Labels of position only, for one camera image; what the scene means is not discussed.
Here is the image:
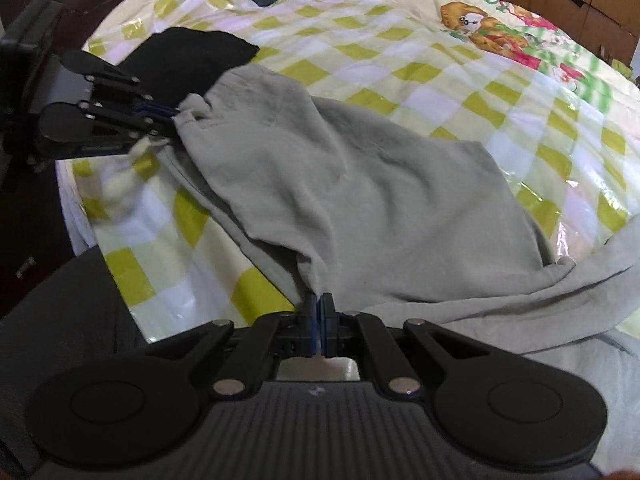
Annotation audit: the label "green object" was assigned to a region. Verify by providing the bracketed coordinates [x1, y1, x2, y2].
[611, 57, 640, 88]

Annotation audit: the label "black folded cloth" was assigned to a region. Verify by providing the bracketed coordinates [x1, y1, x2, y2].
[120, 27, 261, 103]

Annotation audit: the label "cartoon printed blanket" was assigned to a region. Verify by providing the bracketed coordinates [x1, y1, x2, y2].
[300, 0, 640, 126]

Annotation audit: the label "green checked plastic sheet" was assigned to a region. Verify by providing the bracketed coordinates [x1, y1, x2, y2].
[57, 0, 640, 346]

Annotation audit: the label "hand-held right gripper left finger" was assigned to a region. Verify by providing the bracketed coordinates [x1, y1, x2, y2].
[149, 293, 320, 401]

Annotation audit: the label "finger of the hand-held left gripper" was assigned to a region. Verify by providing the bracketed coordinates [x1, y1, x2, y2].
[87, 62, 177, 114]
[80, 102, 182, 143]

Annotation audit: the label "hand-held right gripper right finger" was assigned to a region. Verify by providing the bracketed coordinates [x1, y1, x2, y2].
[319, 293, 485, 401]

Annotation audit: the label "grey pants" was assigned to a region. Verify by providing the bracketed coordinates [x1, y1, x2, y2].
[167, 64, 640, 476]

